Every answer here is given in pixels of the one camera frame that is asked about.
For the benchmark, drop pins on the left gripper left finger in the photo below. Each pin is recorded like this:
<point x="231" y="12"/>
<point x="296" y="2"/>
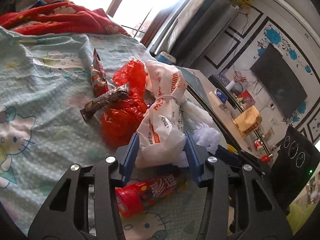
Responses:
<point x="130" y="154"/>

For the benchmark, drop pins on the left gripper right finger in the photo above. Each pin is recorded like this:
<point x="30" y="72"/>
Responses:
<point x="239" y="201"/>

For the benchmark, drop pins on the white printed plastic bag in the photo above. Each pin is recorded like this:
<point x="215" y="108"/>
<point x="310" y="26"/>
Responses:
<point x="161" y="132"/>

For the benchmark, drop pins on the yellow rim trash bin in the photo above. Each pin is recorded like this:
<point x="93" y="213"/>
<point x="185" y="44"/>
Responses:
<point x="231" y="149"/>

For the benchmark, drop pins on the red cap candy bottle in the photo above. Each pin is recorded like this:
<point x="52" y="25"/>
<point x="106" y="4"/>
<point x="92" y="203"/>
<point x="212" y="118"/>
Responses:
<point x="134" y="199"/>

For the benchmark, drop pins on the red thermos bottle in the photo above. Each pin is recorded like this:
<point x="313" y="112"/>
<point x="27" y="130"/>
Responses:
<point x="267" y="158"/>

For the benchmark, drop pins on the red white can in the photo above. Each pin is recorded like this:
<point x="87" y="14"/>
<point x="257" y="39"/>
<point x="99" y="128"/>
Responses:
<point x="258" y="145"/>

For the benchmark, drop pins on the black speaker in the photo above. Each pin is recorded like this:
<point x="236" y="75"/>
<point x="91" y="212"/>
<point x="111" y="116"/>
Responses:
<point x="296" y="161"/>

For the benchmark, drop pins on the black tv cabinet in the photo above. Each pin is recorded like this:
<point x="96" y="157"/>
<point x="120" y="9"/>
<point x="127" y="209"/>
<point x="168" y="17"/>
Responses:
<point x="236" y="105"/>

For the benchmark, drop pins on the yellow paper bag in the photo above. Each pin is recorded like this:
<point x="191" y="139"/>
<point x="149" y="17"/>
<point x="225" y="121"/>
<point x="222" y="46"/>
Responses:
<point x="248" y="121"/>

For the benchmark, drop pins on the red plastic bag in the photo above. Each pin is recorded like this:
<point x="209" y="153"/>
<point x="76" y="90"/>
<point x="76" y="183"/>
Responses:
<point x="121" y="120"/>

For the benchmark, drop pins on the red picture box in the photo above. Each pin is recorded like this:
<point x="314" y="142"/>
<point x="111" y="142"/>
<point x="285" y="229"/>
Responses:
<point x="246" y="100"/>

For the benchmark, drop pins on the white flat box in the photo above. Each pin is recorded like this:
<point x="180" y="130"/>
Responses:
<point x="216" y="99"/>

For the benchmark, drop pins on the blue tissue pack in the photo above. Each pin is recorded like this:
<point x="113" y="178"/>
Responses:
<point x="221" y="96"/>

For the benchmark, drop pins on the dark chocolate bar wrapper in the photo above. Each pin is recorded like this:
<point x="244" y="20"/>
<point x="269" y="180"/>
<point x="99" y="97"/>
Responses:
<point x="113" y="95"/>

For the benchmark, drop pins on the red snack packet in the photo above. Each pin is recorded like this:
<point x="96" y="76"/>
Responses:
<point x="98" y="76"/>

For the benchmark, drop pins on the white coffee table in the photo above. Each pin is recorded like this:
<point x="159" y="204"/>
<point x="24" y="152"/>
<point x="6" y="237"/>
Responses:
<point x="201" y="92"/>

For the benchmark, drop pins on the white vase red flowers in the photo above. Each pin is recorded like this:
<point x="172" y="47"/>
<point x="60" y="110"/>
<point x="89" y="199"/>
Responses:
<point x="237" y="82"/>

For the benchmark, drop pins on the light blue cartoon bedsheet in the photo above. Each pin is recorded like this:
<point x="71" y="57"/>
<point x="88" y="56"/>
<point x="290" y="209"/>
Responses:
<point x="44" y="84"/>

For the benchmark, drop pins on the tall grey air conditioner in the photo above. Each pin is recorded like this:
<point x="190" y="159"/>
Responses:
<point x="201" y="32"/>

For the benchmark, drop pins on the blue white small bin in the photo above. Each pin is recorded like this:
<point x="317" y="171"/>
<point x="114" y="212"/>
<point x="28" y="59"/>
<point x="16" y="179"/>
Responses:
<point x="164" y="57"/>

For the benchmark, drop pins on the red floral blanket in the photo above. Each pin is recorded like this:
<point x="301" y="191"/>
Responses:
<point x="62" y="17"/>

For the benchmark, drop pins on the grey window curtain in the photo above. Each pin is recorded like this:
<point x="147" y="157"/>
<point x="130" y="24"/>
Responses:
<point x="174" y="26"/>

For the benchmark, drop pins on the black wall television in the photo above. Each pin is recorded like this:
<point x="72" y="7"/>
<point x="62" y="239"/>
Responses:
<point x="279" y="80"/>

